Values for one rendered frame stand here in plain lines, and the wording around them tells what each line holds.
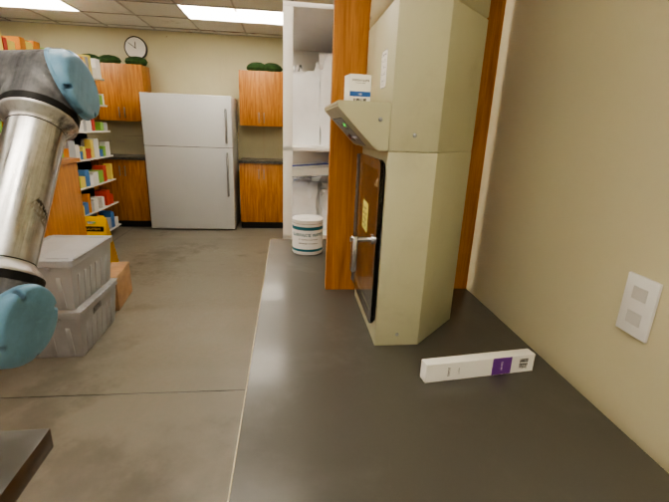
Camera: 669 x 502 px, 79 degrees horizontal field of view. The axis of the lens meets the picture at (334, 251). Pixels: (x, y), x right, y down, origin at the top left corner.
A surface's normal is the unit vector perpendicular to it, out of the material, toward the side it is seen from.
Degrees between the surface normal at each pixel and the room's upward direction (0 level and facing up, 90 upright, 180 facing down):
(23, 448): 0
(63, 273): 95
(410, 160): 90
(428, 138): 90
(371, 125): 90
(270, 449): 0
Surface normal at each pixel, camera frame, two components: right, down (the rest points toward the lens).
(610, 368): -0.99, 0.00
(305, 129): -0.38, 0.33
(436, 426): 0.04, -0.96
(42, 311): 1.00, 0.09
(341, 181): 0.11, 0.29
